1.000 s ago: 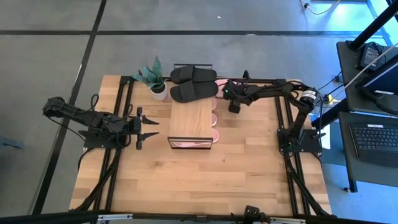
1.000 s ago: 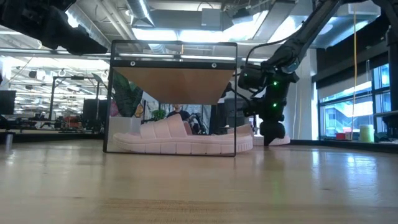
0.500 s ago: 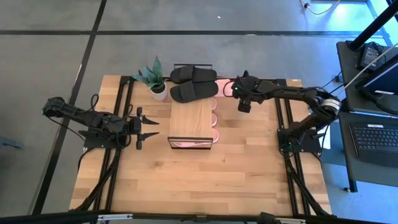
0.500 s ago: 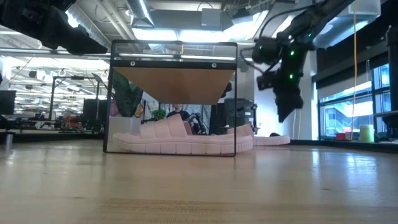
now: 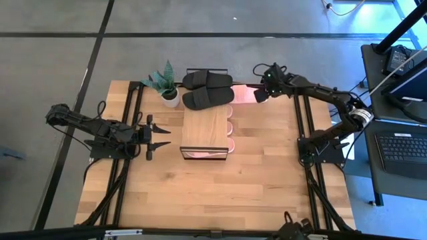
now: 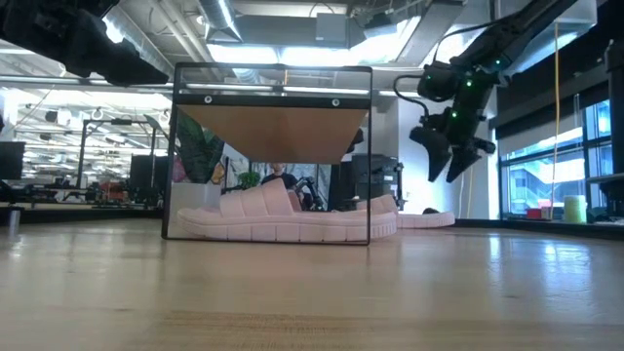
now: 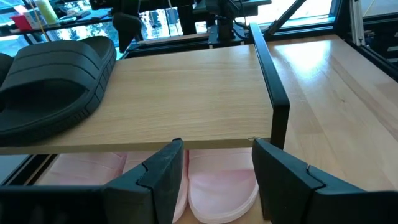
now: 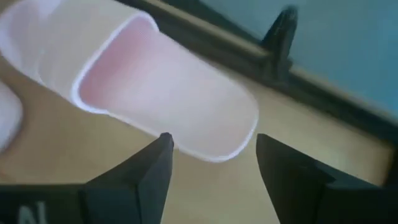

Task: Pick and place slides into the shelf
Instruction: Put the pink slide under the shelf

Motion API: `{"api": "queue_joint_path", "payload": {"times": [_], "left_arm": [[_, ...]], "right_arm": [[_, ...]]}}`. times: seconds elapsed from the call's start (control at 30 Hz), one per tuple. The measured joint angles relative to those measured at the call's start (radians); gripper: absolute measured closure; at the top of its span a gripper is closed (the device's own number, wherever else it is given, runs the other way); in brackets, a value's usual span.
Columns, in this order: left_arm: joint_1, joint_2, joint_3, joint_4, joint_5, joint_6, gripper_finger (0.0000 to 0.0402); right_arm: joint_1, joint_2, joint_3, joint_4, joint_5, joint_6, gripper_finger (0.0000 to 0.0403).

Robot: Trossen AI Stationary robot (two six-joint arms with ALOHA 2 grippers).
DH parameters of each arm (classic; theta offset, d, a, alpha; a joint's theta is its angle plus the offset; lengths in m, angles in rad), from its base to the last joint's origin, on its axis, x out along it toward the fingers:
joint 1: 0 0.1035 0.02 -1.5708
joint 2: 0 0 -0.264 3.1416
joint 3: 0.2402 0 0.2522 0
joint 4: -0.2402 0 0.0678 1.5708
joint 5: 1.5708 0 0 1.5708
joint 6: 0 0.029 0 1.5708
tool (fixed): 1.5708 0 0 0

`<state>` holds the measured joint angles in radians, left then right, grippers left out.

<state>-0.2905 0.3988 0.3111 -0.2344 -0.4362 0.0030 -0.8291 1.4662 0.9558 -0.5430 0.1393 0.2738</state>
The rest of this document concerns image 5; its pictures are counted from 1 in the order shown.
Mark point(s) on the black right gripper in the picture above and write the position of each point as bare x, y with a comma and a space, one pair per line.
278, 83

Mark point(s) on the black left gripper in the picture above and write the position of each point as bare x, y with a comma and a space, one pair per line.
149, 136

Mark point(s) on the pink slide sandal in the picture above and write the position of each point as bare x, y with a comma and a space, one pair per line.
229, 128
243, 95
231, 146
229, 112

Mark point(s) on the wooden shelf black metal frame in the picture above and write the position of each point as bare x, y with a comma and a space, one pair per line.
205, 128

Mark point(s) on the black slide sandal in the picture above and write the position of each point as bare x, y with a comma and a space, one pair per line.
208, 98
207, 80

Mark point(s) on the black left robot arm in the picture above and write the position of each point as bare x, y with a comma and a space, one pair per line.
83, 121

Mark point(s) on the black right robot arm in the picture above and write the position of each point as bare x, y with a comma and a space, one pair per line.
320, 91

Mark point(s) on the snake plant in white pot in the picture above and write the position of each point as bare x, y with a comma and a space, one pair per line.
171, 100

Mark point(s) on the black side desk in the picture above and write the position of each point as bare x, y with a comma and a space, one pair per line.
371, 166

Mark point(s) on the black horizontal beam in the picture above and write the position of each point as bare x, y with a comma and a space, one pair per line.
66, 233

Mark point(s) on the black jointed device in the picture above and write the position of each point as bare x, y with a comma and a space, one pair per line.
293, 230

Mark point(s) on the black power adapter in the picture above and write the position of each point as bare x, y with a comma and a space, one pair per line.
395, 60

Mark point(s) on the black laptop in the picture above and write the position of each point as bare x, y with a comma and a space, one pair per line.
403, 150

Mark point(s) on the black pole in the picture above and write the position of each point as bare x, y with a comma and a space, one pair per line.
400, 28

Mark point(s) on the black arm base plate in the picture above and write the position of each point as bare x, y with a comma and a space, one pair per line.
106, 153
333, 156

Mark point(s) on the black aluminium table frame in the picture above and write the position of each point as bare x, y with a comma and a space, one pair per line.
134, 85

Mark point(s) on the silver metal bracket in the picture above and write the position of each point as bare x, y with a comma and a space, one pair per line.
320, 237
123, 232

